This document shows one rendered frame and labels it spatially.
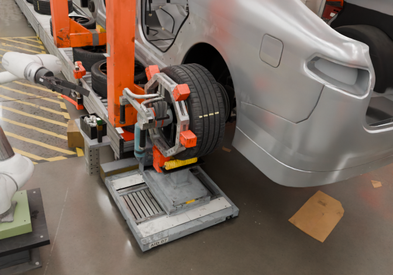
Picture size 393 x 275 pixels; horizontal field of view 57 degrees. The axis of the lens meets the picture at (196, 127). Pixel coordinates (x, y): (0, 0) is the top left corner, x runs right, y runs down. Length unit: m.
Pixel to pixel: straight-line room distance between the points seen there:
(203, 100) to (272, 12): 0.66
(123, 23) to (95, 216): 1.45
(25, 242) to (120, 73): 1.29
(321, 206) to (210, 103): 1.55
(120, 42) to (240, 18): 0.90
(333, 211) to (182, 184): 1.34
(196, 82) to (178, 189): 0.92
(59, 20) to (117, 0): 2.04
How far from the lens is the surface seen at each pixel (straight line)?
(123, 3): 2.59
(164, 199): 2.84
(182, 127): 2.28
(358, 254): 3.11
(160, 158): 2.58
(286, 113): 1.98
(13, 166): 2.46
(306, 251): 2.94
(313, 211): 3.28
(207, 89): 2.30
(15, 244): 2.43
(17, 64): 1.81
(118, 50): 2.67
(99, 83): 3.93
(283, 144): 2.05
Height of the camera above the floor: 2.05
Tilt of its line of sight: 31 degrees down
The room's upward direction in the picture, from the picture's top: 7 degrees clockwise
